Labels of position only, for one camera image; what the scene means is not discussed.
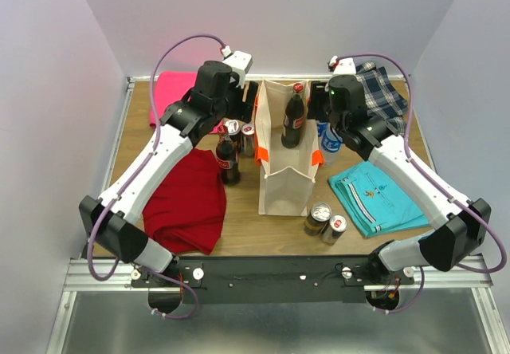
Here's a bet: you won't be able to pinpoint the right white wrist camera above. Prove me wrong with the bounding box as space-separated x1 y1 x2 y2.
328 56 356 76

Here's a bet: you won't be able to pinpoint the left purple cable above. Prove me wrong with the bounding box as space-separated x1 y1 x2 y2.
85 33 226 282

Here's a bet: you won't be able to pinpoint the beige canvas tote bag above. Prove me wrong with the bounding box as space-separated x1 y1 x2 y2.
254 80 324 216

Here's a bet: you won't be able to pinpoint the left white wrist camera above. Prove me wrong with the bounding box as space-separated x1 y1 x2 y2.
220 45 253 89

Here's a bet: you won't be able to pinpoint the cola glass bottle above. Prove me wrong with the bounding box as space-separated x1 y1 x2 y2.
215 125 240 185

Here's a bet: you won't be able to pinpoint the black can front table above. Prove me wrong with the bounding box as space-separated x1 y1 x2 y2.
304 202 332 236

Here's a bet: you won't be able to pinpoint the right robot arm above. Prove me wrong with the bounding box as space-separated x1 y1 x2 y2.
307 75 492 284

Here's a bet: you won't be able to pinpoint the black can beside bag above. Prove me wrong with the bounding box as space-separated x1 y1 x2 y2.
224 119 241 152

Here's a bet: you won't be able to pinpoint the aluminium frame rail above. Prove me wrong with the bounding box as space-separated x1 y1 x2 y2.
63 254 495 291

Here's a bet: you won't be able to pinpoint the pink folded cloth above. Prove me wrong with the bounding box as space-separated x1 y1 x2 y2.
149 71 197 128

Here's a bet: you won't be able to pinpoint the plaid navy white shirt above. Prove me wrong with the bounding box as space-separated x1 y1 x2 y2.
355 61 408 136

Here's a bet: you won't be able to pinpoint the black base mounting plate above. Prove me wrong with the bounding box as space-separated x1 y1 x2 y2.
131 254 414 312

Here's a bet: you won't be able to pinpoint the teal folded shorts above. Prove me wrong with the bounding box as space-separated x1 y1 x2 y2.
328 161 429 238

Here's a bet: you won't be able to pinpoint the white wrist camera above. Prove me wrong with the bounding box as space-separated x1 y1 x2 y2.
328 56 356 76
220 45 253 89

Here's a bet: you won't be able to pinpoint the silver can front table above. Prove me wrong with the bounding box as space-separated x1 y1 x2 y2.
320 214 347 245

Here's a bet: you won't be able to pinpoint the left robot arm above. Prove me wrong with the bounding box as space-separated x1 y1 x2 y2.
79 51 258 286

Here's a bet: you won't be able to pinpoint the red folded cloth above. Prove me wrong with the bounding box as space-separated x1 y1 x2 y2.
143 149 226 255

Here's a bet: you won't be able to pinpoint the silver can red tab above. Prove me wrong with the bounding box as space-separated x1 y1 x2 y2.
241 123 255 157

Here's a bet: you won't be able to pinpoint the clear water bottle blue label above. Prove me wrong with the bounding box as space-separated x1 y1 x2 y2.
316 121 343 167

